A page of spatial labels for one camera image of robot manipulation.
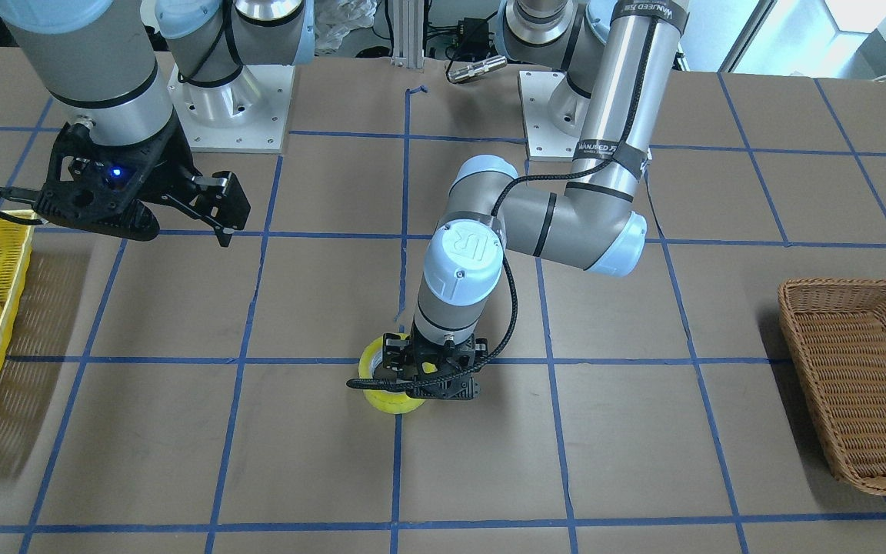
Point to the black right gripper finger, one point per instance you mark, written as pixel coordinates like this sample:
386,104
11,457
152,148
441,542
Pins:
224,233

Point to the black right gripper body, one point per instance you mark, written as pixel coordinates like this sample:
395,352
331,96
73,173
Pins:
169,165

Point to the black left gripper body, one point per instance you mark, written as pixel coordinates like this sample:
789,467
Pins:
394,350

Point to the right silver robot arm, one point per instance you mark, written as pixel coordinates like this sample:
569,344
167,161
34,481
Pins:
128,135

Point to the brown wicker basket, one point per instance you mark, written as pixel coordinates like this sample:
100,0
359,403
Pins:
835,330

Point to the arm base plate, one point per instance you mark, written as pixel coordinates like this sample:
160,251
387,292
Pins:
553,113
249,115

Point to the aluminium frame post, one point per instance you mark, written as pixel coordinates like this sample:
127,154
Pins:
408,21

